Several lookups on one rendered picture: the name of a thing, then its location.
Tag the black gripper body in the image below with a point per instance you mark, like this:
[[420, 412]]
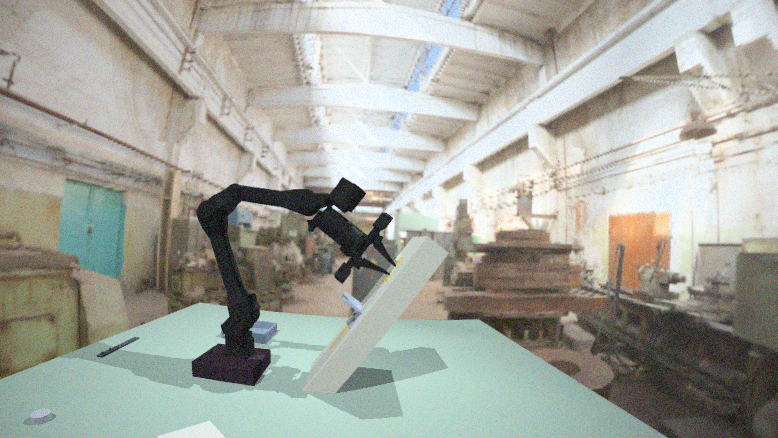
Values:
[[350, 238]]

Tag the dark grey flat bar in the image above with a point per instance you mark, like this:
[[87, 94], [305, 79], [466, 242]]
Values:
[[117, 347]]

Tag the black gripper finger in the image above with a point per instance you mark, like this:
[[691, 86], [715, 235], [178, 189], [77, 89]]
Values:
[[381, 249], [368, 264]]

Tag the light blue square tray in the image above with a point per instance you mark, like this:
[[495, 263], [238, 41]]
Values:
[[263, 331]]

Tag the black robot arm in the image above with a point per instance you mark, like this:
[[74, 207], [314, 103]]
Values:
[[242, 306]]

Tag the white flat rectangular pad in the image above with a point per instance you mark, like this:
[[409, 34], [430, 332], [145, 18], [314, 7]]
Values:
[[203, 430]]

